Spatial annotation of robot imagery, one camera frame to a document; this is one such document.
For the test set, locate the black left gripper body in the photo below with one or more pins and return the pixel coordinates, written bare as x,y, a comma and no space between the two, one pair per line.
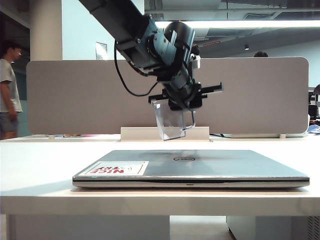
182,91

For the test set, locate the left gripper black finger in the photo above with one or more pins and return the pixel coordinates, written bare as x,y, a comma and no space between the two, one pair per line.
175,105
195,104

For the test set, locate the clear grey faceted water cup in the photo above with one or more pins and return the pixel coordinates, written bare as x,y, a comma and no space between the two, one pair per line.
170,130

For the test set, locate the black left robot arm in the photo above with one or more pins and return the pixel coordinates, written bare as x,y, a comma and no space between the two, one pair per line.
130,27

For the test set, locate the silver Dell laptop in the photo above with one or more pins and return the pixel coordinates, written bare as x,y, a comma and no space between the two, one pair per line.
212,166

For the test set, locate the grey fabric desk partition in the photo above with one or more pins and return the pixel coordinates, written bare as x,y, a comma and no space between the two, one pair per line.
250,95

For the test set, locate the white partition base foot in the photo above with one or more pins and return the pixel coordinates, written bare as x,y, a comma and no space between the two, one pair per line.
250,136

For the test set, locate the black pendant spot lamp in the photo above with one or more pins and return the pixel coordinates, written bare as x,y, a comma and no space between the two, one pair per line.
247,47

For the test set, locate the dark-haired person's head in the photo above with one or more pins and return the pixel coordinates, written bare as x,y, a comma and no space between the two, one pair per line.
260,55

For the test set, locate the white red-lettered sticker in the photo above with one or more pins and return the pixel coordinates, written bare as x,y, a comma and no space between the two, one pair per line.
112,168

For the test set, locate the small beige partition clamp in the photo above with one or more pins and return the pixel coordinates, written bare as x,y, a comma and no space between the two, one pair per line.
282,136

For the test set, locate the long white ceiling light strip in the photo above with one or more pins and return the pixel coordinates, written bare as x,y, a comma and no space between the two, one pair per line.
250,24

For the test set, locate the ceiling air vent grille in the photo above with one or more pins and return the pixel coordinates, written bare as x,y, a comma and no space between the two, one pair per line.
258,16

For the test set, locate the colourful flat papers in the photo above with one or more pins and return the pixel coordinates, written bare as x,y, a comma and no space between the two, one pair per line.
72,135

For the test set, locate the blue patterned cloth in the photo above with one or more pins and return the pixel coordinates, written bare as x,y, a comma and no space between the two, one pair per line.
315,130

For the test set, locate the black desk lamp head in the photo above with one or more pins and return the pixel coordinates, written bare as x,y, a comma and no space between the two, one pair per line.
317,89

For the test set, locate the walking person in grey shirt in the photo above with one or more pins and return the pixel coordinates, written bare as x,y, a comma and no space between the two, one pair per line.
7,82

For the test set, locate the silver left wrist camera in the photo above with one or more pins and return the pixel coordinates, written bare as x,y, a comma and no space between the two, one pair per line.
196,61

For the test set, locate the paper notice on wall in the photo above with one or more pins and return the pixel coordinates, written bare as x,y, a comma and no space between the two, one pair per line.
101,51

